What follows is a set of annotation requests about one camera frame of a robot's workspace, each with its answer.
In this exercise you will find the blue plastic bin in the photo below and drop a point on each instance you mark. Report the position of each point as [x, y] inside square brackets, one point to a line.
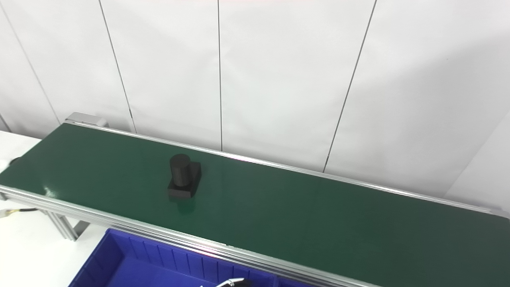
[131, 271]
[291, 284]

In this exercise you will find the black cylinder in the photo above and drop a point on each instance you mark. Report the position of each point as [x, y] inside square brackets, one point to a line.
[183, 175]

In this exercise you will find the aluminium conveyor leg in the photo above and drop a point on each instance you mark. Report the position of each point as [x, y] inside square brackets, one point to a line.
[65, 227]

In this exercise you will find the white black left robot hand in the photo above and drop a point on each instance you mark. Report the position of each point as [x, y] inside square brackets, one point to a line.
[233, 283]

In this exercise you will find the green conveyor belt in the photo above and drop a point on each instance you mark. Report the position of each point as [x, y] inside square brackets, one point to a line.
[119, 223]
[318, 223]

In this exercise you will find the grey conveyor motor housing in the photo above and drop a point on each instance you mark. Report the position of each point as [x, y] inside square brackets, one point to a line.
[85, 118]

